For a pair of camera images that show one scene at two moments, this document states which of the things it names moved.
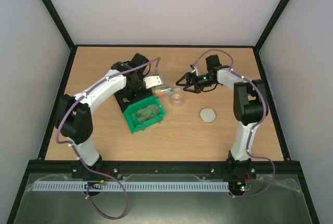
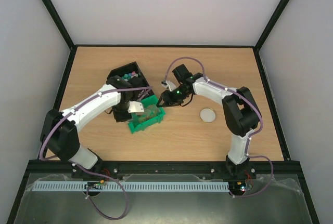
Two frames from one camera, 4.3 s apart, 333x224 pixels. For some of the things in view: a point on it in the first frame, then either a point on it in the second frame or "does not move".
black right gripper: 192,81 to 168,97
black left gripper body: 142,83 to 120,115
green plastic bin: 144,114 does not move
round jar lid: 207,115 does not move
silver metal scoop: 162,90 to 149,112
